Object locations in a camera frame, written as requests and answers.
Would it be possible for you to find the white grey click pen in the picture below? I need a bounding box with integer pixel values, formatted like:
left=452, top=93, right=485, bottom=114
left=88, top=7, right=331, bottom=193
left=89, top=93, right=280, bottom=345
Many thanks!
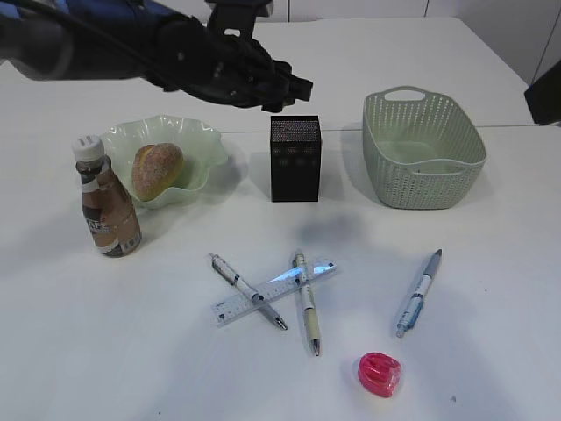
left=210, top=253, right=288, bottom=331

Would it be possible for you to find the green plastic woven basket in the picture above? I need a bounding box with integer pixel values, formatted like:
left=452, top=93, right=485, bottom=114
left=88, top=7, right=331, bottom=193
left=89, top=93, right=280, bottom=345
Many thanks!
left=362, top=86, right=487, bottom=211

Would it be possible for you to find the light blue click pen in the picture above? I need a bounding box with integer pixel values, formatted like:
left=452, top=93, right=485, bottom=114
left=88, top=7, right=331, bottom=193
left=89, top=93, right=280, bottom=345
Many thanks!
left=395, top=249, right=443, bottom=338

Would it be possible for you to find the cream white click pen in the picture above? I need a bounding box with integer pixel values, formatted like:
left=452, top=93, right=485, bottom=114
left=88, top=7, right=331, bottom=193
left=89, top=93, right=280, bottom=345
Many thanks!
left=293, top=250, right=321, bottom=356

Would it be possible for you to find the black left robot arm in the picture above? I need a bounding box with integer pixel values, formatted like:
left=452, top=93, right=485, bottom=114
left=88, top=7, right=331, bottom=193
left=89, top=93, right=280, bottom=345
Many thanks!
left=1, top=0, right=313, bottom=113

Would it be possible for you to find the green wavy glass plate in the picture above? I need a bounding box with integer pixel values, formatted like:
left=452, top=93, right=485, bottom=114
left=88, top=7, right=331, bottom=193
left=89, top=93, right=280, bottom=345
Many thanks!
left=101, top=115, right=228, bottom=210

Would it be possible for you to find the black mesh pen holder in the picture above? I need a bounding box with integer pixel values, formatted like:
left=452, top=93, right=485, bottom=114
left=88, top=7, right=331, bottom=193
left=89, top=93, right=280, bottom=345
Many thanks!
left=270, top=116, right=322, bottom=203

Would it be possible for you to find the pink pencil sharpener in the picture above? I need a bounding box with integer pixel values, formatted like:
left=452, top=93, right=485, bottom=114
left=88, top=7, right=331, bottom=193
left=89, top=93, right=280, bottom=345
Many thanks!
left=358, top=353, right=401, bottom=393

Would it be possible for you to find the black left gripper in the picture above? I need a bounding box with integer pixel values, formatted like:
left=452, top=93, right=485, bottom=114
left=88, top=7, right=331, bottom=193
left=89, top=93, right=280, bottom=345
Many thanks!
left=139, top=1, right=313, bottom=113

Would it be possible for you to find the sugared bread loaf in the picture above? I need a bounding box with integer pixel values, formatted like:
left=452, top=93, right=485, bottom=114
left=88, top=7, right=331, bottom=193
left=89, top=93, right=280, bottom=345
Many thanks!
left=131, top=143, right=184, bottom=202

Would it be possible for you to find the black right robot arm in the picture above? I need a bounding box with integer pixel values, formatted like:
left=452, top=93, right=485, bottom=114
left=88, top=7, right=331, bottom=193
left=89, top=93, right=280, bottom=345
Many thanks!
left=524, top=62, right=561, bottom=125

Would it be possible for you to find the clear plastic ruler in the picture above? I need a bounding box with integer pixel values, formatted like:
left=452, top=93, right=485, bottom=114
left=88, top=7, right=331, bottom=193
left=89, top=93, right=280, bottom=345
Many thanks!
left=210, top=253, right=337, bottom=326

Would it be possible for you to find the brown plastic drink bottle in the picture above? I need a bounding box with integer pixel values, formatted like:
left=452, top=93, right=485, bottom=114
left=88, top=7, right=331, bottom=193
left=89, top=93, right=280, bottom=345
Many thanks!
left=72, top=135, right=142, bottom=258

